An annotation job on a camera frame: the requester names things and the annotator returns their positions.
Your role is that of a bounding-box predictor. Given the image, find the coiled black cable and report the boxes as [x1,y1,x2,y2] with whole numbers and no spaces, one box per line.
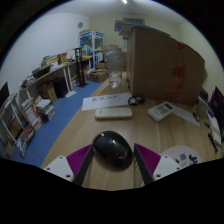
[127,95,146,107]

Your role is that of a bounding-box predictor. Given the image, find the clear glass jar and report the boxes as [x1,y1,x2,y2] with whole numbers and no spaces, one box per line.
[105,47,124,89]

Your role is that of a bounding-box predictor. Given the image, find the white shelf unit with books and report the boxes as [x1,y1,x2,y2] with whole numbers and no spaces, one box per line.
[0,93,44,158]

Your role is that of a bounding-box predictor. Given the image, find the stack of books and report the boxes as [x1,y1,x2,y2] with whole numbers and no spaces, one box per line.
[34,98,57,122]

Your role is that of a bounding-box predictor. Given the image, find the cardboard box under desk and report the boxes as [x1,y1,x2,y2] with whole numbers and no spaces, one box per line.
[38,81,58,104]

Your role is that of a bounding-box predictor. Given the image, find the wooden desk with clutter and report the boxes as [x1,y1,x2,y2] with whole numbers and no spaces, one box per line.
[19,56,93,101]

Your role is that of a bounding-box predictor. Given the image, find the white round mouse pad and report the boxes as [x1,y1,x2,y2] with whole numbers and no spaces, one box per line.
[159,145,203,168]

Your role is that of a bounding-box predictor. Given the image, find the long white remote control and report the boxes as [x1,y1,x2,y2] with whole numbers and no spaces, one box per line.
[94,107,134,120]

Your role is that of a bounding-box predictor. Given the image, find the open cardboard box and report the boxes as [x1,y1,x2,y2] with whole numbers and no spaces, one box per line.
[89,68,108,83]

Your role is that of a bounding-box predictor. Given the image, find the black floor stand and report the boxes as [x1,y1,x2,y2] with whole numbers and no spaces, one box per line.
[73,47,89,88]

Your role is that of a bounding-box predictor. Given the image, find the blue white glass cabinet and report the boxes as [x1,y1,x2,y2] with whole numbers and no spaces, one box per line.
[78,30,105,71]

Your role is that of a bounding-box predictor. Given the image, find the large brown cardboard box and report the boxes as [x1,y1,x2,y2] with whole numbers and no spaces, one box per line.
[126,26,206,106]

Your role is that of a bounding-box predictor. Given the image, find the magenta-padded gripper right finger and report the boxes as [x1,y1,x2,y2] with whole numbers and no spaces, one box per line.
[133,143,183,186]

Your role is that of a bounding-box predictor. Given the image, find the white paper sheet with writing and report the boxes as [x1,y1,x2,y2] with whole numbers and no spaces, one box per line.
[81,92,133,112]

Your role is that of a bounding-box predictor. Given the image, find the black computer mouse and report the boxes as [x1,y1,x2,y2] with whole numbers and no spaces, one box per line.
[92,130,134,170]

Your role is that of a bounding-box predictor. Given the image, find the plain white paper sheet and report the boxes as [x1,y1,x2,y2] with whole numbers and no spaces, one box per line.
[171,104,201,128]

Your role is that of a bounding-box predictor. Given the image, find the black monitor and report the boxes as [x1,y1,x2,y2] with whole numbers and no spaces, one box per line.
[209,86,224,134]
[0,81,10,108]

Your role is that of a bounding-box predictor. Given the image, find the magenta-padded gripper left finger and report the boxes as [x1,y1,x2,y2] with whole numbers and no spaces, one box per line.
[42,143,96,188]

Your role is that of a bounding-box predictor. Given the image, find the white remote with display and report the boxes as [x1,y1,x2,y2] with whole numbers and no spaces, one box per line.
[147,101,176,122]

